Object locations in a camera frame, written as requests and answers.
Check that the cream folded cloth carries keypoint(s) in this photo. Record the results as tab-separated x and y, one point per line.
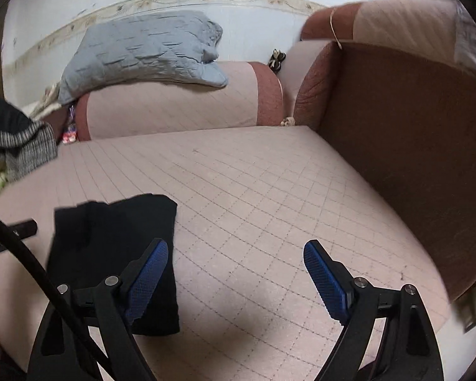
46	105

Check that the small dark toy figure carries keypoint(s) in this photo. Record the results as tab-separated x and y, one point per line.
276	60

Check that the red blue snack packet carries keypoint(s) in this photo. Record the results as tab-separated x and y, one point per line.
70	131

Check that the silver patterned armrest cover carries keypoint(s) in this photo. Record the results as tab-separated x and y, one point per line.
465	45

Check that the grey quilted blanket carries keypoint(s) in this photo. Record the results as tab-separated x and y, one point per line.
173	46

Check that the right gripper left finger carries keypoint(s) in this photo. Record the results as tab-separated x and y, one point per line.
85	331

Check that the pink sofa back cushion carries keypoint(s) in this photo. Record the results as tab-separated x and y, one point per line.
253	97

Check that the black garment on pile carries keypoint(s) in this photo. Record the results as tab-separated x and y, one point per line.
12	120

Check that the brown sofa armrest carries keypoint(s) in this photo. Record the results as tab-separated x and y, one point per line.
378	81

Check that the grey striped knit garment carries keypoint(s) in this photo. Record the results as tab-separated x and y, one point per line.
25	151

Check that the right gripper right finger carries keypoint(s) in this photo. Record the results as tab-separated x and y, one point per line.
386	335

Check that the black pants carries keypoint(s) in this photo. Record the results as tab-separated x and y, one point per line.
95	240

